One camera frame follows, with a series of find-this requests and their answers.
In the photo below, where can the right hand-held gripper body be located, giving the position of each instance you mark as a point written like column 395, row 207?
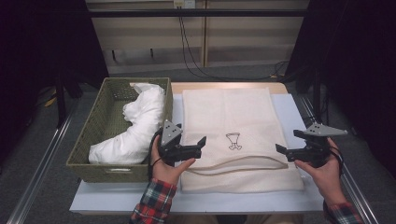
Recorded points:
column 317, row 152

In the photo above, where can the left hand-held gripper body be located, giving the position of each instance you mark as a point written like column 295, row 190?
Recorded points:
column 170, row 132

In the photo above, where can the white pillow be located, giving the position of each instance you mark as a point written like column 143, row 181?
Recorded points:
column 137, row 133

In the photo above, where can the green woven basket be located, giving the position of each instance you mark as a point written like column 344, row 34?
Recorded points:
column 102, row 124

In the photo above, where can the person's right hand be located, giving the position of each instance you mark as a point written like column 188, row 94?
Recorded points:
column 327, row 180

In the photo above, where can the person's left hand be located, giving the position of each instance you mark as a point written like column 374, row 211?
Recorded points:
column 165, row 174

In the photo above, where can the black metal stand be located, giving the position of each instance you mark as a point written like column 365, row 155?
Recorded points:
column 317, row 96
column 60, row 102

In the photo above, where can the white table cover sheet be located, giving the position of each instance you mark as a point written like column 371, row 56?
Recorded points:
column 218, row 202

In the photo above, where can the person's left leg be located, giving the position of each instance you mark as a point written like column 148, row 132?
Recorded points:
column 193, row 219

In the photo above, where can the person's leg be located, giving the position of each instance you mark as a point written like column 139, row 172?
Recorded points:
column 193, row 219
column 274, row 219

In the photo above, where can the person's right leg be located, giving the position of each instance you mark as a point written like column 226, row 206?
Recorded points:
column 274, row 219

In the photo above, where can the black horizontal bar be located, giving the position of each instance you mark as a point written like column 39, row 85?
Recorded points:
column 236, row 12

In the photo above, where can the metal floor rail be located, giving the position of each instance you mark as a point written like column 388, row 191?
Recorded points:
column 358, row 199
column 40, row 168

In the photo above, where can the white wall outlet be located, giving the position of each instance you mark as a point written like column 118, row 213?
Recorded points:
column 184, row 3

